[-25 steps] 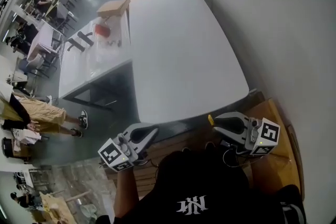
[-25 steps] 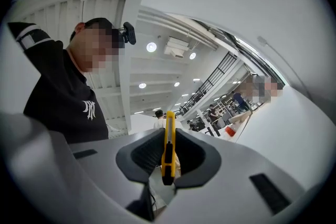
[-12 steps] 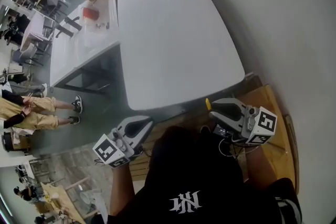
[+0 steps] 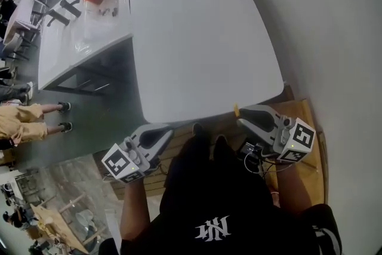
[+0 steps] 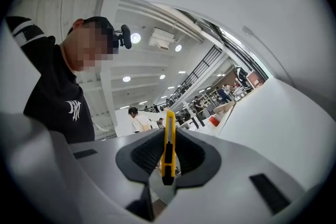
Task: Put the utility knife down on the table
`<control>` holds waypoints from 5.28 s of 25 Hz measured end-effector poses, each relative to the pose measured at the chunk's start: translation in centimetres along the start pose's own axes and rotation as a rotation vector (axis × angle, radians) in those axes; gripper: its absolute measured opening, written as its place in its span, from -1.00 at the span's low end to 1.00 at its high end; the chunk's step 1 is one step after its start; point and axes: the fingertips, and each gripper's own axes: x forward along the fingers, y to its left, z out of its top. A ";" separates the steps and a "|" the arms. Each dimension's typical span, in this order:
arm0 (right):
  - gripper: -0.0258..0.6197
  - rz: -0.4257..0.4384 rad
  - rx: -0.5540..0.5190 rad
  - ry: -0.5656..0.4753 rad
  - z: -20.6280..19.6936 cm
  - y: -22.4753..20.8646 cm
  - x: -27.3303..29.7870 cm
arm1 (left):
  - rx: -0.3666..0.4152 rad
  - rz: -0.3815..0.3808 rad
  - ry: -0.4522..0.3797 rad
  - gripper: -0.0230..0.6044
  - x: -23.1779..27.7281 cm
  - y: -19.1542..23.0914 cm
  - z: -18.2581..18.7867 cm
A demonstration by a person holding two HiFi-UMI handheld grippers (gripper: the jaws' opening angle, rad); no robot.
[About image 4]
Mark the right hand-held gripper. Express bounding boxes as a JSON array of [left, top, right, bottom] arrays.
[[236, 105, 316, 165]]

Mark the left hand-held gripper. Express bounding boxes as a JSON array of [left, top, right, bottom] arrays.
[[101, 124, 175, 185]]

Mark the person's right forearm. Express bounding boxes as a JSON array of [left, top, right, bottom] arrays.
[[272, 161, 315, 215]]

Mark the person's left forearm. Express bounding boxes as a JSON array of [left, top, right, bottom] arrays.
[[120, 176, 152, 242]]

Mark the small black electronics box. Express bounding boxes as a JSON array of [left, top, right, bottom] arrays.
[[239, 142, 266, 159]]

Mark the black clothing with white logo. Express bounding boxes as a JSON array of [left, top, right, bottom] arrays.
[[98, 122, 343, 255]]

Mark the light wooden table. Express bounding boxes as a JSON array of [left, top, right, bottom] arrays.
[[29, 202, 91, 255]]

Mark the long white side table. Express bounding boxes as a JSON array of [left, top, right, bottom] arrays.
[[37, 0, 134, 91]]

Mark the clear plastic bag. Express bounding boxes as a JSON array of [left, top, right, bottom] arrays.
[[70, 0, 133, 53]]

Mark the pale pink table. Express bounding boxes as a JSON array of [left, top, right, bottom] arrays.
[[2, 0, 46, 43]]

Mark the white cable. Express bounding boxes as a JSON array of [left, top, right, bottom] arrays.
[[243, 151, 297, 174]]

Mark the black handle tool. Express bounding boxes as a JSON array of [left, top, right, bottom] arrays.
[[47, 8, 71, 27], [59, 0, 82, 18]]

